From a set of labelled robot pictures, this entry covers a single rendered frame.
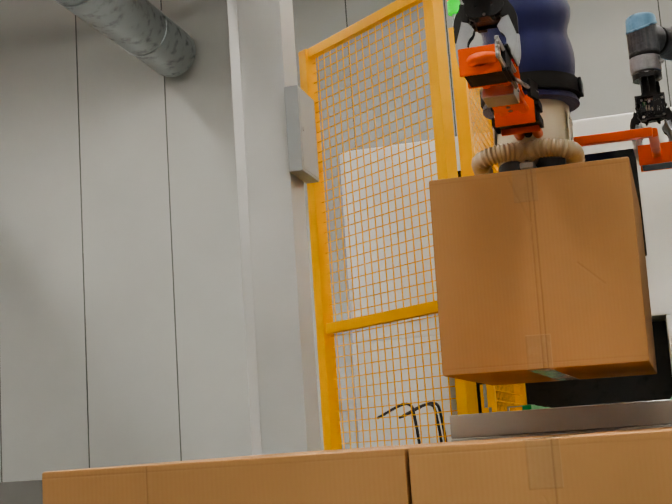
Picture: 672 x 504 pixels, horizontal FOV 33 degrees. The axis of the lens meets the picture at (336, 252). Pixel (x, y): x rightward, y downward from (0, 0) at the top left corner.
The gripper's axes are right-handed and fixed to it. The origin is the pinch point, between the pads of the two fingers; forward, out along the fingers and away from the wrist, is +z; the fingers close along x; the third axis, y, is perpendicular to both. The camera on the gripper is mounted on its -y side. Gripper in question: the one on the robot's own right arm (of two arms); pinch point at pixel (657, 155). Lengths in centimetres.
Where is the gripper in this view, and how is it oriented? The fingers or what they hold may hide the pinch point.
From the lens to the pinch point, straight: 292.3
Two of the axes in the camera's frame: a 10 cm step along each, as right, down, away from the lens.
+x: 9.5, -1.2, -2.9
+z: 0.8, 9.8, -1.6
